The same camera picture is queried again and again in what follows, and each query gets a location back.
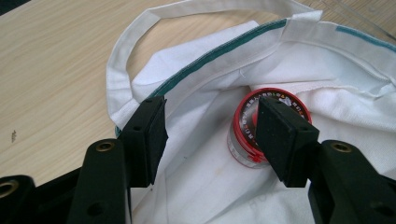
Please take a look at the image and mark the small jar red lid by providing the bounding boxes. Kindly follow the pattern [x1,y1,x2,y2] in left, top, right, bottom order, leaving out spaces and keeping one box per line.
[226,87,313,170]

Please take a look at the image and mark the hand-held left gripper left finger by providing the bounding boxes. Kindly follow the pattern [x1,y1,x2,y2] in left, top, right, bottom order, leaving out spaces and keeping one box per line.
[119,94,169,189]

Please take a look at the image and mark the white tote bag colour patches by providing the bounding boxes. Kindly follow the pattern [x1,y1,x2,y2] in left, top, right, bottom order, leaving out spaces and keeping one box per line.
[106,0,396,224]

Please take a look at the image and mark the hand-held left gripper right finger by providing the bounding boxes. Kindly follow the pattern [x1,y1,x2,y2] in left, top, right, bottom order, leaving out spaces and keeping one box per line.
[254,95,321,189]

